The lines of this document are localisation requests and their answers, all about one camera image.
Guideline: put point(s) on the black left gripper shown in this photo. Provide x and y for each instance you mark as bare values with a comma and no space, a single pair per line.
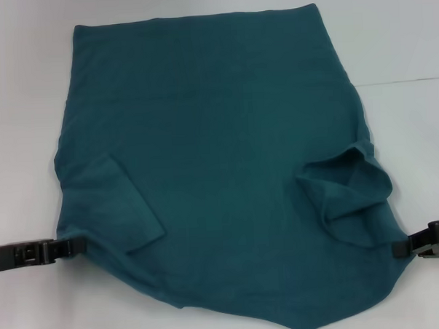
19,255

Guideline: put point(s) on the teal blue shirt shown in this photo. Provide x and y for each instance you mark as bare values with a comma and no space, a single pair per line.
210,117

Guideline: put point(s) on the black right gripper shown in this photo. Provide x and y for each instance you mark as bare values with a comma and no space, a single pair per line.
436,240

